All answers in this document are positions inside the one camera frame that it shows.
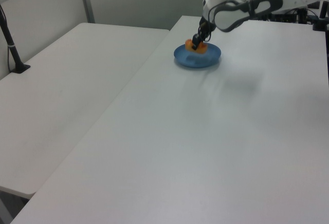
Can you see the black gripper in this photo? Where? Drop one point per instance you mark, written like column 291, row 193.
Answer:
column 205, row 27

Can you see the orange twisted bread loaf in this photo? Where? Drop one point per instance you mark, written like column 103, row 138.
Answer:
column 203, row 48

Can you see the round blue plate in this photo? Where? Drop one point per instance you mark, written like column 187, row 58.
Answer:
column 198, row 59

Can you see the black electronics box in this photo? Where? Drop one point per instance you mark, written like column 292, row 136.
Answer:
column 285, row 18

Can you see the grey partition post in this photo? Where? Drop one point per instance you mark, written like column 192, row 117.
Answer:
column 87, row 0

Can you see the black clamped camera stand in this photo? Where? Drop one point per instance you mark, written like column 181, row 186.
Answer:
column 321, row 18

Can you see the black camera stand with collar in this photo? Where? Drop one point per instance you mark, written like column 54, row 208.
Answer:
column 11, row 46

